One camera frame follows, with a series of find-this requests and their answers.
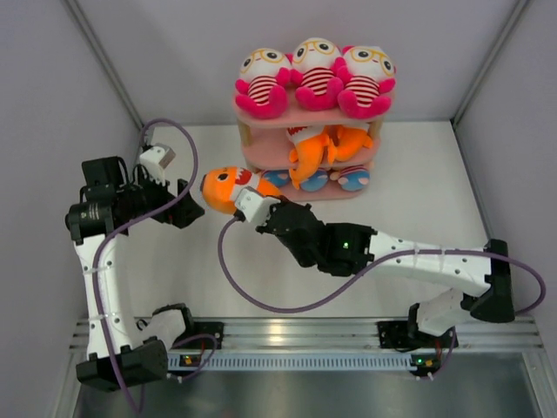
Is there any orange shark plush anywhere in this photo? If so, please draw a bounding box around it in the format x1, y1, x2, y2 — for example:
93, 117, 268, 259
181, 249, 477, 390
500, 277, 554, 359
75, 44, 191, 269
286, 125, 338, 190
334, 122, 373, 162
200, 166, 281, 214

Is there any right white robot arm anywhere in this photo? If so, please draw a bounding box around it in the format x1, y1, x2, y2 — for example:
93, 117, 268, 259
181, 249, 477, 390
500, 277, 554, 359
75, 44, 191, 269
251, 197, 516, 346

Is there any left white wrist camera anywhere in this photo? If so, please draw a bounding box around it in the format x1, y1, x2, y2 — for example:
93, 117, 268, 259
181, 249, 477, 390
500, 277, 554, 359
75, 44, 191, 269
138, 144, 176, 184

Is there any doll plush on bottom shelf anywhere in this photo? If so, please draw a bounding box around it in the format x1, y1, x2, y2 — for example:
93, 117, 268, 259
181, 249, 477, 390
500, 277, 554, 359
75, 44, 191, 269
259, 170, 291, 188

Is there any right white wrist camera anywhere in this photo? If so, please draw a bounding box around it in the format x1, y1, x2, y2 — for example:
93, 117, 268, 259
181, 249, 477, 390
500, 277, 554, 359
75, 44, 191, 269
234, 186, 280, 226

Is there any white slotted cable duct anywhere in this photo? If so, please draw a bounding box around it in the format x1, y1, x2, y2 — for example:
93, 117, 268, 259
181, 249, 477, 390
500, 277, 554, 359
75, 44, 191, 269
168, 351, 439, 373

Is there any black-haired doll plush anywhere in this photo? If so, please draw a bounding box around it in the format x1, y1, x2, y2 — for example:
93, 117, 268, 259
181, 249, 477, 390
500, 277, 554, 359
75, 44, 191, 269
300, 168, 329, 192

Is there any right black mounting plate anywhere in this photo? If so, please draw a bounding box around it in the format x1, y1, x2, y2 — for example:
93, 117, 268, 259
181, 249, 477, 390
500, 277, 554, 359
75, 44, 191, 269
377, 320, 453, 353

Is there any pink panda plush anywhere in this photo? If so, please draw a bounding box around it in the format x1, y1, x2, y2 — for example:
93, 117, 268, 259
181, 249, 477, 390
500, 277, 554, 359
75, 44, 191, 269
234, 48, 292, 119
335, 45, 396, 119
288, 37, 344, 111

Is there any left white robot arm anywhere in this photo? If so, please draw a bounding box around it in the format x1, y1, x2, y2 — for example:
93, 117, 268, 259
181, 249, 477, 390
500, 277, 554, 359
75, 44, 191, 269
64, 156, 205, 392

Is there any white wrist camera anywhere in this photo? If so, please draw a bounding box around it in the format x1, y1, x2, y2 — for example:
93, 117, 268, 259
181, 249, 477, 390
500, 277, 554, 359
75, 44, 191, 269
234, 186, 280, 226
138, 144, 176, 184

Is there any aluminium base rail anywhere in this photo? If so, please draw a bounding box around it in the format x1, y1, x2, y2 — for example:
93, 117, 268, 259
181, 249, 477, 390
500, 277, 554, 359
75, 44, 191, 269
68, 316, 545, 352

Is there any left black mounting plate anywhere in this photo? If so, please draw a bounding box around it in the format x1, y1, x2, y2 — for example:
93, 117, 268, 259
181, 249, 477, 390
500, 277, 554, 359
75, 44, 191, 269
188, 320, 225, 350

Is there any blue-hat doll plush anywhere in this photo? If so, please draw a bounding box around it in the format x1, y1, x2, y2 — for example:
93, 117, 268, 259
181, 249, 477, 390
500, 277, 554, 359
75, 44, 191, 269
329, 165, 370, 192

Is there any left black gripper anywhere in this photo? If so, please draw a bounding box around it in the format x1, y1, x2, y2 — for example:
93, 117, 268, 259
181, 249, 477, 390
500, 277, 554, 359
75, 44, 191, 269
117, 165, 203, 229

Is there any black mounting plate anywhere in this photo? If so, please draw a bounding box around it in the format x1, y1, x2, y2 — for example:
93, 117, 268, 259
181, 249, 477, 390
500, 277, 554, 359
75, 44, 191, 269
377, 320, 453, 353
188, 320, 225, 350

